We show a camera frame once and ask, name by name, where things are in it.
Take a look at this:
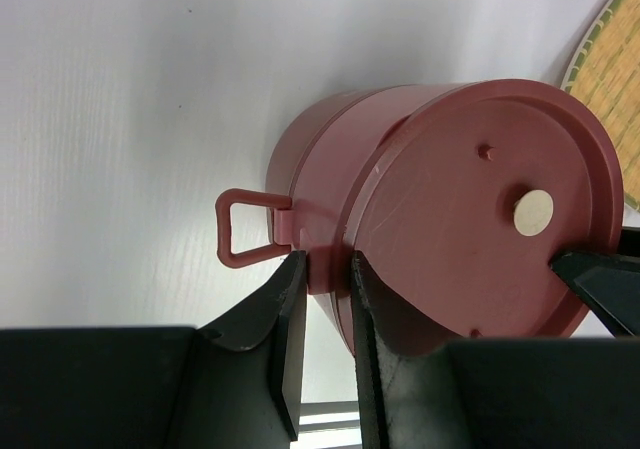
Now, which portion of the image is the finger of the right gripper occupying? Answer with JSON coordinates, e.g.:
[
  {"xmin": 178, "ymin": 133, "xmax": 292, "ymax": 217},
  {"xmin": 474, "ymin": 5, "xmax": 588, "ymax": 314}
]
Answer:
[{"xmin": 550, "ymin": 227, "xmax": 640, "ymax": 337}]

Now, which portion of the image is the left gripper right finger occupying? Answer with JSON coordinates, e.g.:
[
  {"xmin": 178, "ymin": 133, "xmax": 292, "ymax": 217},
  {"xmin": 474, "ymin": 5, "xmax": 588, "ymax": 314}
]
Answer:
[{"xmin": 351, "ymin": 253, "xmax": 639, "ymax": 448}]

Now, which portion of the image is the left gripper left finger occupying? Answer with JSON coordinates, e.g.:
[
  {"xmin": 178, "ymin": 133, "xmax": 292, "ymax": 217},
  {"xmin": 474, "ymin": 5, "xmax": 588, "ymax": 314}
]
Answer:
[{"xmin": 1, "ymin": 252, "xmax": 306, "ymax": 448}]

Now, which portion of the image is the pink steel pot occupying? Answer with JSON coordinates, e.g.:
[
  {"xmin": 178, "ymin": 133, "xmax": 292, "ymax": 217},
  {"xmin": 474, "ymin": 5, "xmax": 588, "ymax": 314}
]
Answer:
[
  {"xmin": 214, "ymin": 82, "xmax": 476, "ymax": 315},
  {"xmin": 265, "ymin": 85, "xmax": 429, "ymax": 347}
]

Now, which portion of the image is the bamboo tray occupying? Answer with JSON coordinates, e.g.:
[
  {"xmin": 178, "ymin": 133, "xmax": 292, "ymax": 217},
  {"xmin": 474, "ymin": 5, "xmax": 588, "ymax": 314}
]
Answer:
[{"xmin": 560, "ymin": 0, "xmax": 640, "ymax": 211}]

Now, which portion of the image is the dark red lid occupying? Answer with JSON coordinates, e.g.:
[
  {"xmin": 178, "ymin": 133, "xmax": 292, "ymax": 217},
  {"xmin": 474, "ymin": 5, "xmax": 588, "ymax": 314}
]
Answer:
[{"xmin": 345, "ymin": 80, "xmax": 624, "ymax": 355}]

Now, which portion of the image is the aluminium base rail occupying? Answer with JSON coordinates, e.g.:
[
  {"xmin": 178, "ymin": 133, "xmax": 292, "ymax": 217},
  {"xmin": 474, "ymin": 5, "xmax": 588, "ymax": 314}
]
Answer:
[{"xmin": 290, "ymin": 401, "xmax": 362, "ymax": 449}]

